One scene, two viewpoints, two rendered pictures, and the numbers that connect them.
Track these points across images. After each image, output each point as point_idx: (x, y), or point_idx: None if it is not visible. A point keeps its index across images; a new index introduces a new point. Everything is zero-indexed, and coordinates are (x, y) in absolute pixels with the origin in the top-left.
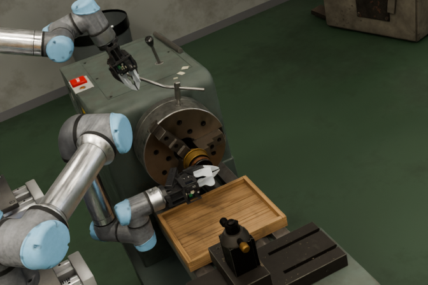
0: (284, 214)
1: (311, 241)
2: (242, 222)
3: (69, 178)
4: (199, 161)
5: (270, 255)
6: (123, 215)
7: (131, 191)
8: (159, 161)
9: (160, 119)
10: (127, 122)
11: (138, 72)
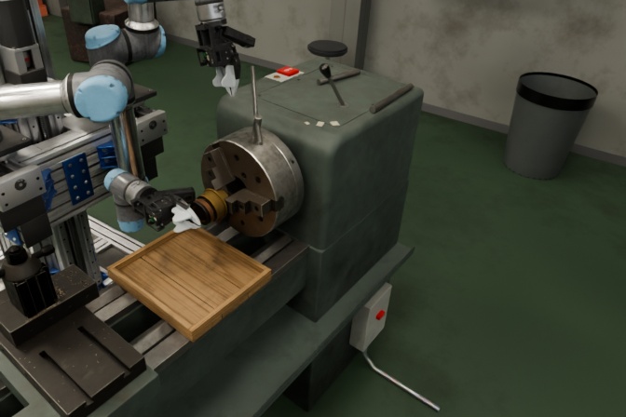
0: (195, 329)
1: (101, 365)
2: (186, 294)
3: (2, 90)
4: (196, 202)
5: (77, 329)
6: (105, 180)
7: None
8: None
9: (224, 139)
10: (110, 95)
11: (316, 98)
